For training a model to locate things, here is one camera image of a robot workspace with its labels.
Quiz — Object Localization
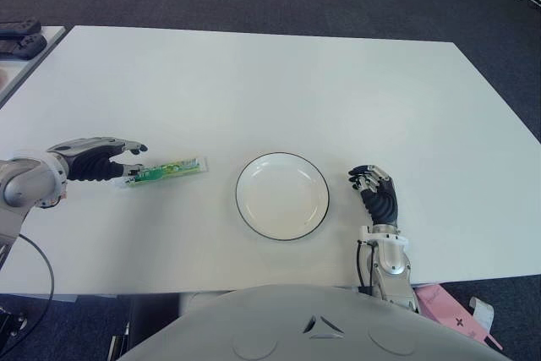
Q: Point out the white side table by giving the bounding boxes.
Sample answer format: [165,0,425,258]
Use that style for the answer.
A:
[0,25,67,108]

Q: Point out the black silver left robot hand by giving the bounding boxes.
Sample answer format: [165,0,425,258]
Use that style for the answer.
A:
[46,137,149,183]

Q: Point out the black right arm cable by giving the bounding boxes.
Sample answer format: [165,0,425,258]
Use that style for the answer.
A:
[357,240,374,294]

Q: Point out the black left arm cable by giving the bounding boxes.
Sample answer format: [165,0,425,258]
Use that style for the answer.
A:
[0,232,56,361]

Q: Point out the white paper receipt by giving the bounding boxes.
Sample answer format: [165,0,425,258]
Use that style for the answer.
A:
[468,296,495,331]

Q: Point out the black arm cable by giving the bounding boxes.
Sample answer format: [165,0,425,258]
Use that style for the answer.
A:
[0,232,56,361]
[357,240,374,294]

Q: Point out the black equipment frame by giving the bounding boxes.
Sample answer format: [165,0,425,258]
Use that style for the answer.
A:
[0,304,30,341]

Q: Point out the pink cardboard box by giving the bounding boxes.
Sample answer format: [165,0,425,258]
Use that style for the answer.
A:
[413,283,505,349]

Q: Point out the green toothpaste tube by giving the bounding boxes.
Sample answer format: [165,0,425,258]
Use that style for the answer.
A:
[122,156,210,189]

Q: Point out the grey robot torso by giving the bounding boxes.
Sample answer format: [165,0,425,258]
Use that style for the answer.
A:
[117,284,515,361]

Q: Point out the black game controller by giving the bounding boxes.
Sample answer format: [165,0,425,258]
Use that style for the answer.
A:
[0,17,42,37]
[0,34,47,61]

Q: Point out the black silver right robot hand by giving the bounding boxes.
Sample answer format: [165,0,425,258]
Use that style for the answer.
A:
[347,164,399,227]

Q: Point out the white plate with black rim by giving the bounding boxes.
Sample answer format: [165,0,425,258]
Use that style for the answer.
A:
[235,151,331,243]

